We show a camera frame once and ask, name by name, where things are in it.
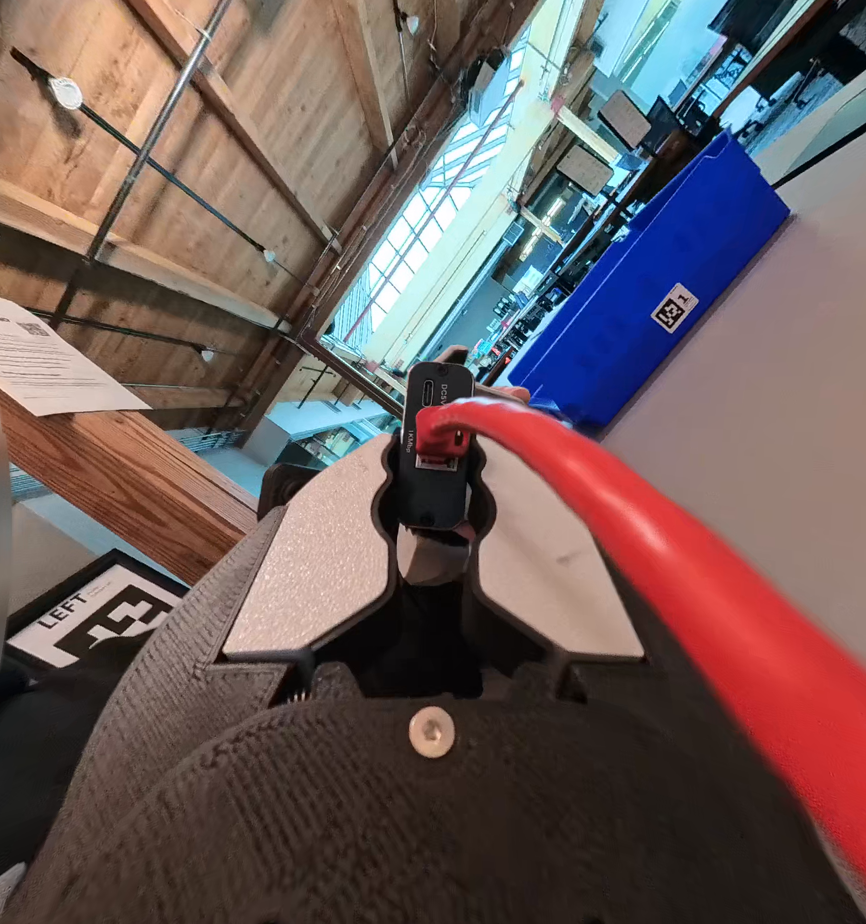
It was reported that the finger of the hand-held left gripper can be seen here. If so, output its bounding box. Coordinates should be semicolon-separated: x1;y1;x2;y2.
397;526;473;587

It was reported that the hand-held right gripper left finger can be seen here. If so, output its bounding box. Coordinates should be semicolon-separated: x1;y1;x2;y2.
220;433;398;661

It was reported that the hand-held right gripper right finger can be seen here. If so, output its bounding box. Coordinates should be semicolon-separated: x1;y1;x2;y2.
464;440;646;670

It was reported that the black network switch box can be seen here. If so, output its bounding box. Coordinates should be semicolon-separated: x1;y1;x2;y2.
391;361;476;534

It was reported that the red network cable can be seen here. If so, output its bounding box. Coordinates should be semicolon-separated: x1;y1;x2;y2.
413;399;866;924

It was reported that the blue plastic bin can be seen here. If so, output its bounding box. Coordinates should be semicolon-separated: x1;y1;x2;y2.
508;130;791;437

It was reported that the white printed notice sheet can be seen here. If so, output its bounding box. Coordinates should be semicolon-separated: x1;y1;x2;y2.
0;292;152;418

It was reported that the black lighting track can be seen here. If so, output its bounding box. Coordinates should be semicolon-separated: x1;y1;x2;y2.
10;47;314;290

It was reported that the metal ceiling pipe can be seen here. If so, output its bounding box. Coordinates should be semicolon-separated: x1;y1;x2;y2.
46;0;235;329

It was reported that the wooden post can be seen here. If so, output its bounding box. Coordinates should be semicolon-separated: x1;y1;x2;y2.
0;383;260;586

